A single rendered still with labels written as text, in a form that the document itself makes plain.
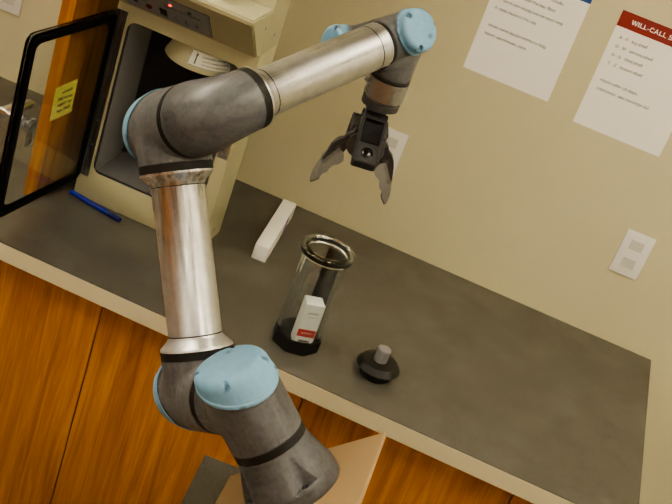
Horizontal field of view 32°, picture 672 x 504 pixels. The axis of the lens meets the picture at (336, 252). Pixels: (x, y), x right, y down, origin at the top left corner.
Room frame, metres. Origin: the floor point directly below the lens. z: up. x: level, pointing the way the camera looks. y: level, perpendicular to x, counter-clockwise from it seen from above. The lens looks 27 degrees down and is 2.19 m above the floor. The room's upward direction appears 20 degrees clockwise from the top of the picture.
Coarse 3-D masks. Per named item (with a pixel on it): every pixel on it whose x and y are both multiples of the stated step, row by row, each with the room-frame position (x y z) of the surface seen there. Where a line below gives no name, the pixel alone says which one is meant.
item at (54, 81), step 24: (24, 48) 1.96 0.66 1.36; (48, 48) 2.02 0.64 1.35; (72, 48) 2.11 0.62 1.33; (96, 48) 2.20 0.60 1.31; (48, 72) 2.04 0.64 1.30; (72, 72) 2.13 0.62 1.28; (96, 72) 2.22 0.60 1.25; (48, 96) 2.06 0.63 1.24; (72, 96) 2.15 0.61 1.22; (48, 120) 2.08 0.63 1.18; (72, 120) 2.17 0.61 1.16; (24, 144) 2.01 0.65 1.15; (48, 144) 2.10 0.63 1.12; (72, 144) 2.19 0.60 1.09; (0, 168) 1.96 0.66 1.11; (24, 168) 2.03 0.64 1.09; (48, 168) 2.12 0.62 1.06; (72, 168) 2.21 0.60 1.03; (24, 192) 2.05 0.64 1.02
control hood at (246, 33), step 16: (176, 0) 2.15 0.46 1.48; (192, 0) 2.13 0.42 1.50; (208, 0) 2.14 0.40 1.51; (224, 0) 2.17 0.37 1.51; (240, 0) 2.21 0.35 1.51; (160, 16) 2.23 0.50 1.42; (224, 16) 2.13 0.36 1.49; (240, 16) 2.12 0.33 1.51; (256, 16) 2.15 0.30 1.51; (224, 32) 2.17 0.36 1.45; (240, 32) 2.15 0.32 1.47; (256, 32) 2.15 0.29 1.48; (240, 48) 2.20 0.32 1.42; (256, 48) 2.18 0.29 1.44
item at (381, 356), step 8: (368, 352) 2.01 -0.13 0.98; (376, 352) 1.99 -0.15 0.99; (384, 352) 1.98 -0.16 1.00; (360, 360) 1.98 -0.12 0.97; (368, 360) 1.98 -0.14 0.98; (376, 360) 1.98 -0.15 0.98; (384, 360) 1.98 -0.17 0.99; (392, 360) 2.01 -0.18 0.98; (360, 368) 1.97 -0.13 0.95; (368, 368) 1.96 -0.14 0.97; (376, 368) 1.96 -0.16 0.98; (384, 368) 1.97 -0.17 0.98; (392, 368) 1.98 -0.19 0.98; (368, 376) 1.96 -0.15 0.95; (376, 376) 1.95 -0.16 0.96; (384, 376) 1.96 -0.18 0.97; (392, 376) 1.97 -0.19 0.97
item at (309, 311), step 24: (312, 240) 2.03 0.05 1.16; (336, 240) 2.05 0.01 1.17; (312, 264) 1.96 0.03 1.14; (336, 264) 1.96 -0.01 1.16; (312, 288) 1.96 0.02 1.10; (336, 288) 1.99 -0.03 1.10; (288, 312) 1.97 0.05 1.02; (312, 312) 1.96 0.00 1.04; (288, 336) 1.96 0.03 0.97; (312, 336) 1.97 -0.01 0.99
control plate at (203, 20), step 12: (132, 0) 2.22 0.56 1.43; (144, 0) 2.20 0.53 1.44; (156, 0) 2.18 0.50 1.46; (168, 0) 2.16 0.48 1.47; (156, 12) 2.22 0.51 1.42; (168, 12) 2.20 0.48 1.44; (180, 12) 2.18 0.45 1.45; (192, 12) 2.16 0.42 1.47; (180, 24) 2.22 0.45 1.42; (192, 24) 2.20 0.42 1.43; (204, 24) 2.18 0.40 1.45
